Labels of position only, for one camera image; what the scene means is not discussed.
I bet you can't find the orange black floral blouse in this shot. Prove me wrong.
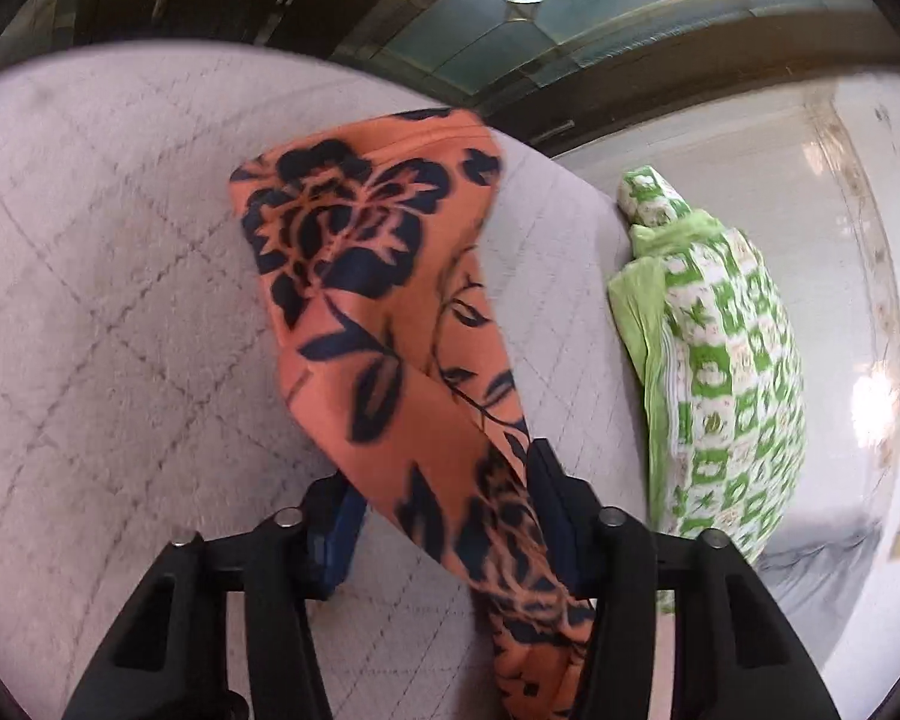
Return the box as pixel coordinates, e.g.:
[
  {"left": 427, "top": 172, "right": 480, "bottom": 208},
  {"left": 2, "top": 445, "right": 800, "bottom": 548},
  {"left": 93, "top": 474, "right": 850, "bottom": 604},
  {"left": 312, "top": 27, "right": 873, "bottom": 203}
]
[{"left": 229, "top": 107, "right": 593, "bottom": 718}]

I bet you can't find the grey pillow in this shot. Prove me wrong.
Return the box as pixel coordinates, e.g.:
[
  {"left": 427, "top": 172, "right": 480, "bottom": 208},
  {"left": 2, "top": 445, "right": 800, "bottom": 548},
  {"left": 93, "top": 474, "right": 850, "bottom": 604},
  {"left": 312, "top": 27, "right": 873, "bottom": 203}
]
[{"left": 754, "top": 520, "right": 881, "bottom": 668}]

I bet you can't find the green white checkered pillow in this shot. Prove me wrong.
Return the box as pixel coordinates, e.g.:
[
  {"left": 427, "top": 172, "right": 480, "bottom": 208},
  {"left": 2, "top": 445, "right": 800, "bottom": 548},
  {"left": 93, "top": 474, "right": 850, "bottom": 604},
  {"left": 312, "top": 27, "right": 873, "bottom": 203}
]
[{"left": 608, "top": 166, "right": 806, "bottom": 559}]

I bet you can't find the dark wooden glass door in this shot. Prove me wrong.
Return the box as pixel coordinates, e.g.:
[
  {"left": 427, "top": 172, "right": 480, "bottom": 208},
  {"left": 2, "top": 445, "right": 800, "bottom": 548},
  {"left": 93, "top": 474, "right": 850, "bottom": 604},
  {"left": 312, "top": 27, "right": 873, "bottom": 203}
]
[{"left": 63, "top": 0, "right": 900, "bottom": 153}]

